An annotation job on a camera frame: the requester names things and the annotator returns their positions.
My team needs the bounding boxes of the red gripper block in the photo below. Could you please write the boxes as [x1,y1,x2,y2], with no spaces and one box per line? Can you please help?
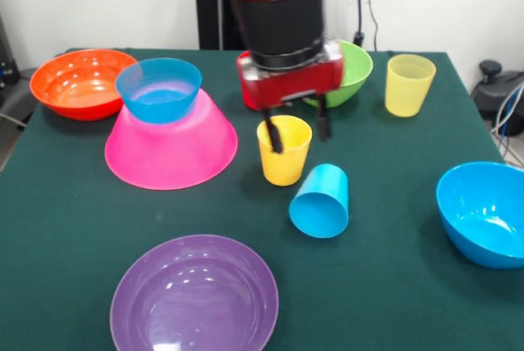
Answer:
[241,55,345,155]

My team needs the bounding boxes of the yellow plastic cup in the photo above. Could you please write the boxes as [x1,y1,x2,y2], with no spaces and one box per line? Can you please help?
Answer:
[256,115,314,187]

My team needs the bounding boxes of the blue plastic cup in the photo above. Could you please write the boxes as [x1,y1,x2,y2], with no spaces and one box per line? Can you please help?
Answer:
[288,164,350,240]

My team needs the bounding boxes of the pink plastic bowl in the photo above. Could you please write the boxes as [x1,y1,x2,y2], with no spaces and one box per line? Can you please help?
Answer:
[104,88,239,191]

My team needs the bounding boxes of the small dark blue bowl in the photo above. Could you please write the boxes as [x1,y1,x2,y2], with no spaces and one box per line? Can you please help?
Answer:
[115,57,203,125]

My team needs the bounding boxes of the orange plastic bowl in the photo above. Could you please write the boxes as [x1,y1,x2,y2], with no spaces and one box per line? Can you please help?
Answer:
[29,48,138,122]

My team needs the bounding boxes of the red plastic cup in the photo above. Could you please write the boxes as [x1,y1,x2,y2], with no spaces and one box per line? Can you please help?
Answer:
[236,51,263,112]

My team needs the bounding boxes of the green plastic bowl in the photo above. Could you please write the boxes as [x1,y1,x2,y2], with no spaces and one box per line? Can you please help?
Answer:
[302,38,374,109]

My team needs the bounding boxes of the dark green table cloth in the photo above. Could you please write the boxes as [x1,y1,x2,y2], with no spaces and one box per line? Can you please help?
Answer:
[0,48,524,351]

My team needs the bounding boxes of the translucent yellow-green plastic cup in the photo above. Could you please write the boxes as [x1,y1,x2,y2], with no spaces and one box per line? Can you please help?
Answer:
[384,53,437,118]

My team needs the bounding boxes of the black floor device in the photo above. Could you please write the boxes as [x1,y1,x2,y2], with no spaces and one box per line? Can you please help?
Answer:
[0,13,56,127]
[470,60,524,137]

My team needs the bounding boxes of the large light blue bowl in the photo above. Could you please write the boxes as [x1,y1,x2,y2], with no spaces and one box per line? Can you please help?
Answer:
[435,161,524,269]

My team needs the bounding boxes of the purple plastic bowl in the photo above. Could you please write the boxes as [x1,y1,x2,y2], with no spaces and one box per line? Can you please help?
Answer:
[109,234,280,351]

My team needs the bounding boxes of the bundle of blue white cables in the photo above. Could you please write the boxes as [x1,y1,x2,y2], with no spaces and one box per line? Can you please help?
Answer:
[490,80,524,166]

